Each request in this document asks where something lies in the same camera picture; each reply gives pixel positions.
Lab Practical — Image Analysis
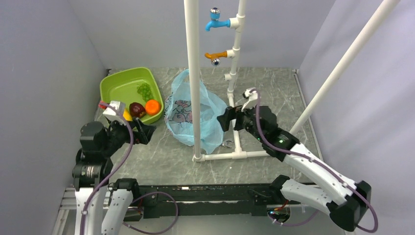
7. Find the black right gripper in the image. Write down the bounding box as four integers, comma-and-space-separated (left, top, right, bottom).
217, 100, 266, 142

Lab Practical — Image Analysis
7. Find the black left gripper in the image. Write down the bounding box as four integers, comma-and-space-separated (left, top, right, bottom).
101, 116, 156, 156

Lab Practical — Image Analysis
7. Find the dark red fake apple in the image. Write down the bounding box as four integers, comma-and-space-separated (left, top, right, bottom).
129, 102, 147, 118

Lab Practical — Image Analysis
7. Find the yellow fake mango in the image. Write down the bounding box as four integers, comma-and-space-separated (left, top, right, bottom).
123, 109, 133, 121

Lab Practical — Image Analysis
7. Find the orange fake orange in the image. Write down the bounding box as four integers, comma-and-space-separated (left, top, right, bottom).
144, 99, 161, 116

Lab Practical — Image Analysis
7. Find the light blue printed plastic bag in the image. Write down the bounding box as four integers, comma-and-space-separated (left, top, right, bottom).
164, 69, 229, 155

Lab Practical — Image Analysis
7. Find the green fake grape bunch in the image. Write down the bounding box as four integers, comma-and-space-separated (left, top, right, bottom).
137, 83, 154, 102

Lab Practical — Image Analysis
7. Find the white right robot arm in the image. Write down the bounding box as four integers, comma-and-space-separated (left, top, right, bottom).
217, 106, 379, 233

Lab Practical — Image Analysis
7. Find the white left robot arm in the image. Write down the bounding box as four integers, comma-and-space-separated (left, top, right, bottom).
72, 117, 156, 235

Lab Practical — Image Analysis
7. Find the silver combination wrench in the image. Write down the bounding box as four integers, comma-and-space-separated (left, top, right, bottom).
221, 140, 234, 148

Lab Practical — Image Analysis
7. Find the lime green plastic basin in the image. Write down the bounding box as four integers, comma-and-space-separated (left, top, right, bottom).
100, 67, 164, 124

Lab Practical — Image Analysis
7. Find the orange plastic faucet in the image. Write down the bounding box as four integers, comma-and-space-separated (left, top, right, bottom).
205, 51, 228, 67

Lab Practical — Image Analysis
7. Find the blue plastic faucet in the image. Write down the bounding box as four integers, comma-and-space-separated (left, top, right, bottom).
205, 7, 231, 31

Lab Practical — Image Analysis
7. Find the white diagonal pole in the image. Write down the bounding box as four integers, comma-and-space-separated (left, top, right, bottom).
290, 0, 399, 134

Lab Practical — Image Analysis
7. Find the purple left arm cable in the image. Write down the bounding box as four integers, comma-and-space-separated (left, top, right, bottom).
79, 101, 179, 235

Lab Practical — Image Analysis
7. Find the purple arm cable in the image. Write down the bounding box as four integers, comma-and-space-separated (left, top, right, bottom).
254, 88, 379, 234
79, 101, 179, 235

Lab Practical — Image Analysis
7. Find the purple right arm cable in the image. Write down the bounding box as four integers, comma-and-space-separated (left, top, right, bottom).
254, 88, 379, 234

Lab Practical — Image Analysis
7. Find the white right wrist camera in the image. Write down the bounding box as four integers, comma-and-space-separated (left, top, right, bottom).
241, 88, 260, 112

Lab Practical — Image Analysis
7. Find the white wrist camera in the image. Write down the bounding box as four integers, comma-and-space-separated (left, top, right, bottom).
98, 100, 126, 125
241, 88, 260, 112

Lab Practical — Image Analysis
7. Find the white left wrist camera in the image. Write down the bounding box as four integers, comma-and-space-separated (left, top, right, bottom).
98, 100, 126, 125

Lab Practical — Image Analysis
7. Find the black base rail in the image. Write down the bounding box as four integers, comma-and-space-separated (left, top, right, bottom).
131, 184, 298, 218

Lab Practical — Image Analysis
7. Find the white PVC pipe frame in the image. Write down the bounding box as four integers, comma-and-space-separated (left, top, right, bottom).
183, 0, 276, 162

